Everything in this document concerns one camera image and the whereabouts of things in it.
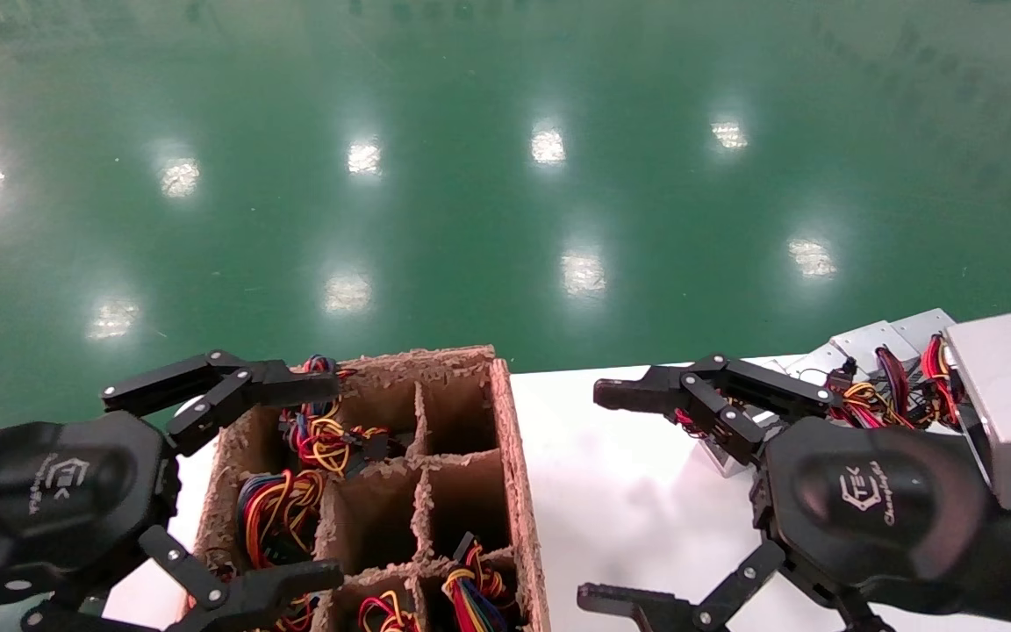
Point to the brown cardboard divider box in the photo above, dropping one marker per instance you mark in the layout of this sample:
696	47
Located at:
519	491

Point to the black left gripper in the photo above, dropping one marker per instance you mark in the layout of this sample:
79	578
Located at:
49	500

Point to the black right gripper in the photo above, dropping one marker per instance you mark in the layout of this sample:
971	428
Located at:
874	509

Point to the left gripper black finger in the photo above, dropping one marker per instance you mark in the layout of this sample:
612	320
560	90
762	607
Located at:
295	384

